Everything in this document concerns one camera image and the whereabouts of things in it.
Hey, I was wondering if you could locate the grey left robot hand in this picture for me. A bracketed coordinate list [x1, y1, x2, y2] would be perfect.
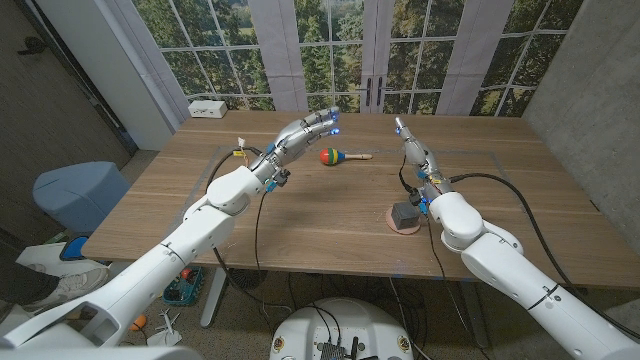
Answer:
[249, 105, 341, 184]

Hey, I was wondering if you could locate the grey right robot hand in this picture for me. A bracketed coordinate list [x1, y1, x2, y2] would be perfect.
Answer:
[393, 116, 454, 199]

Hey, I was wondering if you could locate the colourful striped wooden maraca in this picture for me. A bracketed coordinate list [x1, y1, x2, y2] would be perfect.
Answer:
[319, 147, 374, 167]

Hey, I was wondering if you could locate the dark grey cube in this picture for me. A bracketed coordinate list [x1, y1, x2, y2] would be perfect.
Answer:
[390, 200, 421, 231]

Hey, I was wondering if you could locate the pink round coaster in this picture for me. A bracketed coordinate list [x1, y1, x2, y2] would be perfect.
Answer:
[385, 205, 422, 236]

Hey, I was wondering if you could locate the white power box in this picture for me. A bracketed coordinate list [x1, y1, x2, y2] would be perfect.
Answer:
[187, 99, 229, 120]

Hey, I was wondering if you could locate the printed window backdrop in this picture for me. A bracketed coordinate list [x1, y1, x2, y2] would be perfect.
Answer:
[107, 0, 586, 119]

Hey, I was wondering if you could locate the black round grille disc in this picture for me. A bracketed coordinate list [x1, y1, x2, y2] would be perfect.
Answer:
[228, 268, 269, 291]

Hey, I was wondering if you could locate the grey table leg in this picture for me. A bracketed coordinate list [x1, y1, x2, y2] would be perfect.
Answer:
[449, 279, 491, 350]

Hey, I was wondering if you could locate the white table leg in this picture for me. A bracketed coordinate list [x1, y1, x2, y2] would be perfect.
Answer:
[199, 267, 230, 330]

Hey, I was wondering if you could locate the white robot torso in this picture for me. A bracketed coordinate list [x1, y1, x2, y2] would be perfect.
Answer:
[268, 297, 415, 360]

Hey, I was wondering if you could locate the teal plastic basket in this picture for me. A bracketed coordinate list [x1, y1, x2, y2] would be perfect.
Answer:
[163, 266, 204, 307]

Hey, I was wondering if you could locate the blue-grey upholstered stool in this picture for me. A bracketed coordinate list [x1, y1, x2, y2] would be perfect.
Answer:
[32, 160, 132, 235]

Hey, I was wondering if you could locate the white toy airplane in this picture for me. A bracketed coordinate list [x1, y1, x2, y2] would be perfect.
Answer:
[146, 307, 184, 348]

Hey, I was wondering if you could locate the blue floor object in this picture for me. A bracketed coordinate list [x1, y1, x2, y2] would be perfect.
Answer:
[59, 235, 91, 262]

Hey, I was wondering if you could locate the grey sneaker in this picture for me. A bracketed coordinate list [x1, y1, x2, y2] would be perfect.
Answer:
[19, 266, 110, 321]

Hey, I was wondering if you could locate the white floor mat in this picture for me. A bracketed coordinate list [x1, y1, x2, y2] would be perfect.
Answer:
[14, 242, 151, 346]

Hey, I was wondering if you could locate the person's dark trouser leg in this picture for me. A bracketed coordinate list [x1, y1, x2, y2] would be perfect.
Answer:
[0, 249, 61, 306]

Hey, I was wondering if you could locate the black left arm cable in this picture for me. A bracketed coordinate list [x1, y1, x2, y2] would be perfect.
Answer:
[204, 145, 294, 314]

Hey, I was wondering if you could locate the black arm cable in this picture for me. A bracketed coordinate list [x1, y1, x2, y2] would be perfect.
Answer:
[448, 172, 640, 341]
[204, 145, 294, 314]

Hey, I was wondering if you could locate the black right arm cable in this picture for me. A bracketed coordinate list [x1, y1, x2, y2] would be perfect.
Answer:
[448, 172, 640, 341]

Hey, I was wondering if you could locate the black door handle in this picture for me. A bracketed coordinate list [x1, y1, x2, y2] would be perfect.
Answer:
[16, 35, 49, 56]

